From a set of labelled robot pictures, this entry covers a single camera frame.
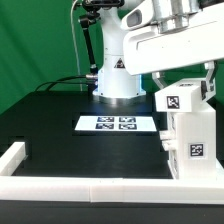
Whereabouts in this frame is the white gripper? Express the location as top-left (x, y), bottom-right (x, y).
top-left (121, 0), bottom-right (224, 100)

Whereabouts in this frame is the small white tagged box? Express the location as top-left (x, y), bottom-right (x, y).
top-left (154, 79), bottom-right (214, 114)

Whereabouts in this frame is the white cabinet door panel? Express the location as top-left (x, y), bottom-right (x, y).
top-left (159, 113), bottom-right (175, 140)
top-left (161, 113), bottom-right (179, 180)

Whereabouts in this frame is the white cabinet body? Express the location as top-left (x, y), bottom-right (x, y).
top-left (169, 103), bottom-right (216, 180)

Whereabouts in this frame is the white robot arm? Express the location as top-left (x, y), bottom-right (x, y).
top-left (93, 0), bottom-right (224, 104)

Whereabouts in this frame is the white fiducial marker sheet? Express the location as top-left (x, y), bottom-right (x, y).
top-left (75, 116), bottom-right (157, 132)

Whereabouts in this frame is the black cable bundle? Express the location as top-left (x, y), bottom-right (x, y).
top-left (35, 75), bottom-right (98, 92)

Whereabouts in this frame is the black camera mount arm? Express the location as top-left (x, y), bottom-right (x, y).
top-left (77, 0), bottom-right (124, 75)

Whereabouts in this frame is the white U-shaped fence frame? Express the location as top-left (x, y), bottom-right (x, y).
top-left (0, 142), bottom-right (224, 205)

